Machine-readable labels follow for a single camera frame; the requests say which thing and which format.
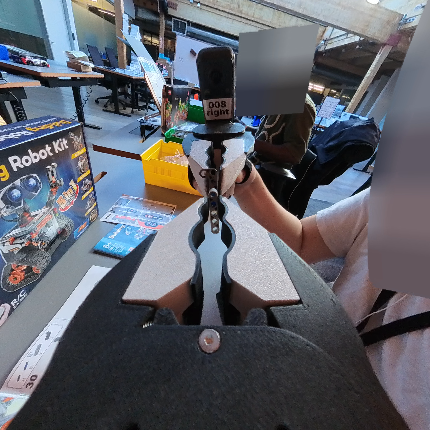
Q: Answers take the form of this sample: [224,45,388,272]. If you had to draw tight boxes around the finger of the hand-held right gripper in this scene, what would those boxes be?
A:
[219,139,248,199]
[187,140,215,198]

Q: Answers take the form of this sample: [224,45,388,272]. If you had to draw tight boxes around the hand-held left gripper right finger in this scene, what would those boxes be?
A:
[217,198,301,326]

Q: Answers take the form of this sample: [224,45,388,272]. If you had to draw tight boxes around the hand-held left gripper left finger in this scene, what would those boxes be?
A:
[122,198,209,326]

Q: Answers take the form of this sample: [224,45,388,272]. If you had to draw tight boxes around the grey angled holed beam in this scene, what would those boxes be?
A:
[200,169,219,197]

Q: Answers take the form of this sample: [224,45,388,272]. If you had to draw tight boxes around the grey straight holed beam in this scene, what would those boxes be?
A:
[209,188,221,234]

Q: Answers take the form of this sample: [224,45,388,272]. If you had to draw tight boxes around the person's right forearm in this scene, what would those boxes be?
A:
[254,168,338,267]

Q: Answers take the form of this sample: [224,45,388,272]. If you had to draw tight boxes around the grey desk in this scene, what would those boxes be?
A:
[0,143,205,390]

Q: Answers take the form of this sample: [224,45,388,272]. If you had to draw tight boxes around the wooden top desk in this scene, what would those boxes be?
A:
[0,60,105,131]

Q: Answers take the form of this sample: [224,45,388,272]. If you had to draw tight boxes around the person's right hand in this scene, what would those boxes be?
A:
[231,166,262,206]

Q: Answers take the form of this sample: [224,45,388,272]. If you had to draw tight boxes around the clear parts bag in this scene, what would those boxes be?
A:
[158,152,189,168]

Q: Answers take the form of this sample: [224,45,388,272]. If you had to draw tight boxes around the green plastic bin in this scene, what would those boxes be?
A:
[164,126,199,146]
[188,102,206,124]

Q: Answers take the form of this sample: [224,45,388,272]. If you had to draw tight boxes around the whiteboard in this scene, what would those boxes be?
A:
[174,34,215,85]

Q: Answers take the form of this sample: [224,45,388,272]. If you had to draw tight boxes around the yellow plastic bin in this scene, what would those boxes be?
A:
[140,139,203,197]

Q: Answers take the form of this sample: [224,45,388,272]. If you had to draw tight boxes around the small blue manual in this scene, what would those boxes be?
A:
[93,223,158,258]

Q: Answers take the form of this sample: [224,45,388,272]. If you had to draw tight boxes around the colourful brick set box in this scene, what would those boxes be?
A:
[161,84,193,134]

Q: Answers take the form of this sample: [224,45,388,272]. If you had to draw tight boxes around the printed sticker sheet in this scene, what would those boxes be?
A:
[100,194,177,232]

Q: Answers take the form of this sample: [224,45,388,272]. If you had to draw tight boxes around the leaning display board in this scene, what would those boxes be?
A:
[137,55,169,109]

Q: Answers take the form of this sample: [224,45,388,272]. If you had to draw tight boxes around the white instruction booklet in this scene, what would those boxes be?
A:
[0,265,111,430]

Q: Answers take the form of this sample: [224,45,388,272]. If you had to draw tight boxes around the black office chair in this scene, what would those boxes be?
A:
[95,79,131,113]

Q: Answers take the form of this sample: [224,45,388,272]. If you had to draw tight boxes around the white notice stand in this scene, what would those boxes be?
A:
[317,97,341,119]

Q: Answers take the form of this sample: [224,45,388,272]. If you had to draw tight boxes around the dark jacket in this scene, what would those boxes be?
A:
[307,118,382,187]

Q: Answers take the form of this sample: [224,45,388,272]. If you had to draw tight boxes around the flat cardboard boxes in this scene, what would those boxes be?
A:
[65,50,93,73]

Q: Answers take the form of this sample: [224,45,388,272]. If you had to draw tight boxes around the blue robot kit box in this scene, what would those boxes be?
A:
[0,116,99,318]

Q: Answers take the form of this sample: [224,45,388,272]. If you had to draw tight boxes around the person's white shirt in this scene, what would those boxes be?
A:
[316,187,430,430]

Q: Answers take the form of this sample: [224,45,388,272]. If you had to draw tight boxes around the toy race car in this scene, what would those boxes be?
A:
[7,45,50,67]

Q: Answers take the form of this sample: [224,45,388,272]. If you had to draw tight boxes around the black strap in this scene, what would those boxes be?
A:
[355,289,430,347]

